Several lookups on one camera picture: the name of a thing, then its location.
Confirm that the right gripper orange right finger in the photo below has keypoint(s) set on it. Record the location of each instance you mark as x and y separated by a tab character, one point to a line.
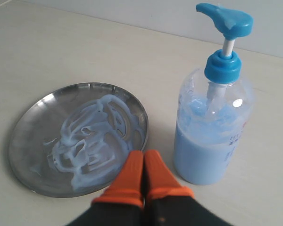
167	202

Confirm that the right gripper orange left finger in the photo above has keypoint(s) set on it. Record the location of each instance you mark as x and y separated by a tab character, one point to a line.
121	204

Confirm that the blue soap pump bottle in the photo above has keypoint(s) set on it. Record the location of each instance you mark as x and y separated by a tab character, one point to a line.
214	104

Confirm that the light blue soap smear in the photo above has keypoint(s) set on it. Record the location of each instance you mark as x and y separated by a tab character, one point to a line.
84	149

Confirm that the round steel plate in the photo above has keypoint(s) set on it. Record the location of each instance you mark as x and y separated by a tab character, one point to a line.
25	142

